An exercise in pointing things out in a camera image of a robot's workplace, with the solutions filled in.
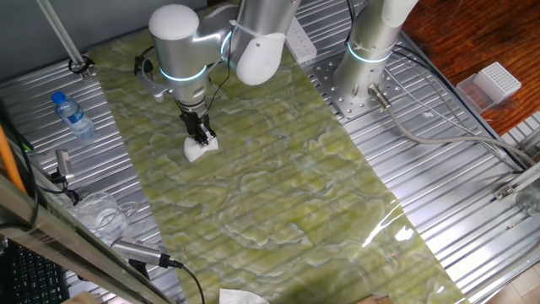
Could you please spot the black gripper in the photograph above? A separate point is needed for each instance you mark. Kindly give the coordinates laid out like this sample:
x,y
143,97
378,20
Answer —
x,y
194,123

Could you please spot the white rectangular sponge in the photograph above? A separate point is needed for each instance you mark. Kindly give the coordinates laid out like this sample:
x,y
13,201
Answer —
x,y
196,151

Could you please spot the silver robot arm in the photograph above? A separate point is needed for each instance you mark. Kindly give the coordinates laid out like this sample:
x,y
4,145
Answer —
x,y
181,46

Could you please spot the green marble pattern mat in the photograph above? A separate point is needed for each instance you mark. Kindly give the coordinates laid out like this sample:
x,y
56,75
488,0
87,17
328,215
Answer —
x,y
274,190

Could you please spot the white power strip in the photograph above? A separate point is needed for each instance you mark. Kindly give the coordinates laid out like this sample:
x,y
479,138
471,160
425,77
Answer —
x,y
301,46

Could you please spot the clear glass mug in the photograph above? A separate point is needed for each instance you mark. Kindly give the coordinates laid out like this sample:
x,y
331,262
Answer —
x,y
103,215

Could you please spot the blue capped water bottle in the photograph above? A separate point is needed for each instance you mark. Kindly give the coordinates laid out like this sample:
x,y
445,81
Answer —
x,y
73,116

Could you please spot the black pole clamp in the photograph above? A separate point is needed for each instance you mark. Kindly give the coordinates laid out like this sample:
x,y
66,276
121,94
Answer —
x,y
80,66

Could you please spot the white crumpled tissue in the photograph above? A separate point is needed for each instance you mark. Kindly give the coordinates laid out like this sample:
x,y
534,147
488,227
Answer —
x,y
240,296

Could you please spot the orange pole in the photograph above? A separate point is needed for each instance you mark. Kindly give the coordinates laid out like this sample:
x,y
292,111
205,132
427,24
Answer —
x,y
9,160

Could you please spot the black keyboard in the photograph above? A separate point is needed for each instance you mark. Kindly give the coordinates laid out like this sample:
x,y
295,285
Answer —
x,y
29,278

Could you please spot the brown cardboard piece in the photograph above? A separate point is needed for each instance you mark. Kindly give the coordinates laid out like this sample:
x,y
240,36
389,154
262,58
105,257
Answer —
x,y
373,300

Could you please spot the clear plastic box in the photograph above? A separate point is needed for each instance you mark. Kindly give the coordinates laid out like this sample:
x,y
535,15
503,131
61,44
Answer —
x,y
474,95

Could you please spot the white pipette tip box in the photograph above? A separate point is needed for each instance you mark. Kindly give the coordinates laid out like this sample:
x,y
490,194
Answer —
x,y
498,81

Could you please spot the clear round glass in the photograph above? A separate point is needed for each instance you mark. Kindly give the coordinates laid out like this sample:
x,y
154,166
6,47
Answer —
x,y
529,202

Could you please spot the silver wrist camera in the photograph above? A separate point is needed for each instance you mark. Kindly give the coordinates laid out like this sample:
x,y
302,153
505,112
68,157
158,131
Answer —
x,y
154,88

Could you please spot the silver perforated base plate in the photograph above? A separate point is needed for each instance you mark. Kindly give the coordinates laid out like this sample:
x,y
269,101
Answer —
x,y
329,84

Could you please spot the silver ribbed camera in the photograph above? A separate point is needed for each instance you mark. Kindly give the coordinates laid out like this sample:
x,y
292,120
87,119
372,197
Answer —
x,y
137,251

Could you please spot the small camera on clamp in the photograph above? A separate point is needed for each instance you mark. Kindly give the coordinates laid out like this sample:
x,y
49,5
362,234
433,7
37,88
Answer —
x,y
64,162

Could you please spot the metal frame beam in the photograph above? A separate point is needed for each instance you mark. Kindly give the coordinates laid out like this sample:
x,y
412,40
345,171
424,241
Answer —
x,y
63,240

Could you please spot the aluminium frame pole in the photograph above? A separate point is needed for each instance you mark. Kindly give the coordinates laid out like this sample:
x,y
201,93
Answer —
x,y
59,31

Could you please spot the aluminium rail with bracket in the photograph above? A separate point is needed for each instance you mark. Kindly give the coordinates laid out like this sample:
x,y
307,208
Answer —
x,y
512,186

